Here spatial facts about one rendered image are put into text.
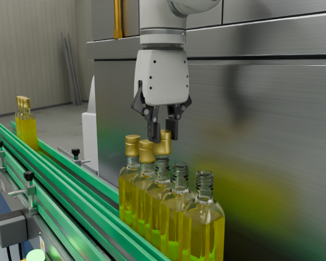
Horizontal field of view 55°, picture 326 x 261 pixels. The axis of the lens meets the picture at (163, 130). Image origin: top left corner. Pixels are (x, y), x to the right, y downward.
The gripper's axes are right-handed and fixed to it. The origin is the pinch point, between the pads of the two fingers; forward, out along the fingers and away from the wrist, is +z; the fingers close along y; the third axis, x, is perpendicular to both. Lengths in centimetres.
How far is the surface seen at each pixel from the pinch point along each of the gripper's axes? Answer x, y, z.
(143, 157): -5.1, 1.3, 6.5
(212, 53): -0.2, -12.8, -14.7
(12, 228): -53, 21, 38
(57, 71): -1051, -309, 12
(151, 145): -4.2, -0.1, 4.0
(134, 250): -1.3, 6.1, 24.3
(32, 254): -28.1, 20.1, 34.1
